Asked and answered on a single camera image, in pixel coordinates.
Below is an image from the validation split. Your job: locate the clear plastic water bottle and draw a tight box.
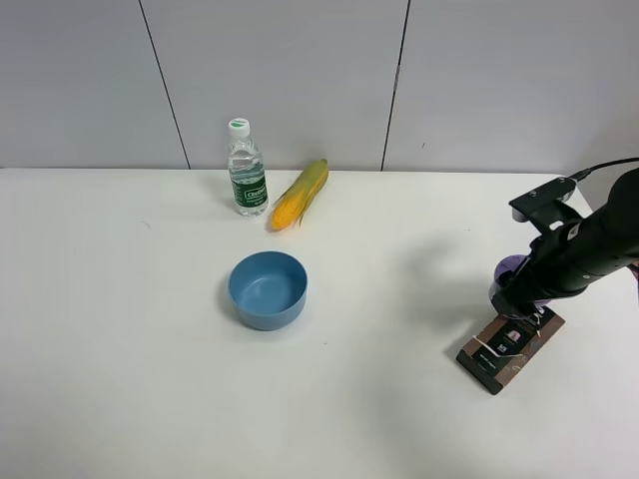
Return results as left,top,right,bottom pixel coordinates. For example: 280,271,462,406
228,118,269,217

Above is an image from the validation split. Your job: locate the yellow corn cob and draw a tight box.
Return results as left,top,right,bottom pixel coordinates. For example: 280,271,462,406
270,159,328,232

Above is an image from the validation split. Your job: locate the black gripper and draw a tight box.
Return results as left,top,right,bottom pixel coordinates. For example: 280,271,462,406
490,219,622,318

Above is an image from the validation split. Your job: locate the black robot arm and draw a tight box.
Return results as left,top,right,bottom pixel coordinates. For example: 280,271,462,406
490,169,638,319

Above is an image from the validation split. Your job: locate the purple lidded round can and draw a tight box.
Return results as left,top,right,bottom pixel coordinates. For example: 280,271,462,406
493,254,548,321

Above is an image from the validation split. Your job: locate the blue plastic bowl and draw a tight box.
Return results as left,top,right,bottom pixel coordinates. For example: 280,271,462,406
228,250,309,331

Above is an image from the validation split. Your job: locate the black cable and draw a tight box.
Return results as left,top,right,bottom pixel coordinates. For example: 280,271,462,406
568,157,639,184

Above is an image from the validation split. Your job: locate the dark brown rectangular box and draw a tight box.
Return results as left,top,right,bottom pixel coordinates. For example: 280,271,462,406
456,306,565,395

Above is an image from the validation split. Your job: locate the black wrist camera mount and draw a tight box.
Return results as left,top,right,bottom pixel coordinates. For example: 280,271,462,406
508,177,582,235

